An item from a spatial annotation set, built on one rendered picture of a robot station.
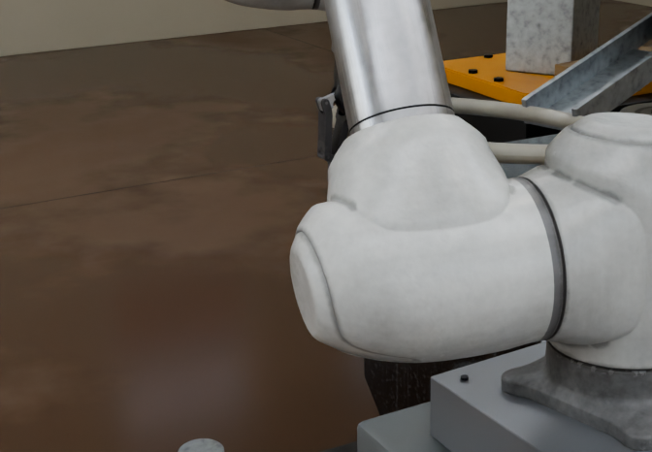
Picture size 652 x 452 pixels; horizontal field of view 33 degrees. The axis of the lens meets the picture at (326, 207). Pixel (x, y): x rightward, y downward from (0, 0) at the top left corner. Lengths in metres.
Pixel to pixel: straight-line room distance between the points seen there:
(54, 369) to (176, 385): 0.37
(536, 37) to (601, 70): 0.76
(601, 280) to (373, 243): 0.21
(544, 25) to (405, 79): 1.99
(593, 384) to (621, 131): 0.24
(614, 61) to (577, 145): 1.29
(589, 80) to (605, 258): 1.25
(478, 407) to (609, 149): 0.29
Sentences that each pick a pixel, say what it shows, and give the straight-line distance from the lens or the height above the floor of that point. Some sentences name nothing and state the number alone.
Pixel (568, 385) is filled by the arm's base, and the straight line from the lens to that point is 1.08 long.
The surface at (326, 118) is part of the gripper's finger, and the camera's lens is 1.71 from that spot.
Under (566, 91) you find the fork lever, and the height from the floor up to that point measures 0.93.
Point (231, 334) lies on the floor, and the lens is 3.31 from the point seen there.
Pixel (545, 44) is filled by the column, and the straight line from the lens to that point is 2.99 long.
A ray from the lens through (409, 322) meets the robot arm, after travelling 0.94.
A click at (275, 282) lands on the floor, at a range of 3.65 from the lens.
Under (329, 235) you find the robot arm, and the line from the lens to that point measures 0.94.
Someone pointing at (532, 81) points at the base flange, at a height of 0.78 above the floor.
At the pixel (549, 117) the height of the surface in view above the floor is 0.91.
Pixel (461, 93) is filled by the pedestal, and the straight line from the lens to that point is 2.96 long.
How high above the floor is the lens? 1.41
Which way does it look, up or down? 19 degrees down
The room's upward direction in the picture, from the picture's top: 1 degrees counter-clockwise
